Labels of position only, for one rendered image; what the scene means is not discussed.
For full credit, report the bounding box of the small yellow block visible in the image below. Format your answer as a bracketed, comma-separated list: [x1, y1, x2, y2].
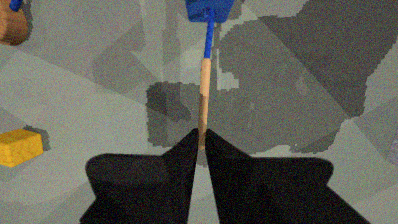
[0, 129, 43, 168]

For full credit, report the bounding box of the blue string with tan wooden stick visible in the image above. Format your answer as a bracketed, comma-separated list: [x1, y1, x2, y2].
[9, 0, 215, 150]

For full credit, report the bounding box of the blue block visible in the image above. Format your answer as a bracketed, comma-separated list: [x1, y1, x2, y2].
[185, 0, 235, 23]

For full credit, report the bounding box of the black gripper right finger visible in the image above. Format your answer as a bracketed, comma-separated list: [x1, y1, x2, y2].
[205, 129, 334, 224]

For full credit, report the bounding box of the orange round disc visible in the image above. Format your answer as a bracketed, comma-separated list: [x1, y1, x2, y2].
[0, 0, 28, 46]

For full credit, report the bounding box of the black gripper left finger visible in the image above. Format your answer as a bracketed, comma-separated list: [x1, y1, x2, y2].
[85, 128, 199, 224]

